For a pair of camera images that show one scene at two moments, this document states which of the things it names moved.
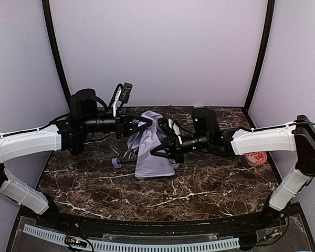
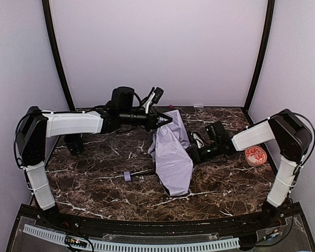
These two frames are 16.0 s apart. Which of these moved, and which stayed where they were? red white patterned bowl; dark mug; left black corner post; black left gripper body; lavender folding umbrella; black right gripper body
Moved: black left gripper body; black right gripper body; lavender folding umbrella
Stayed: dark mug; red white patterned bowl; left black corner post
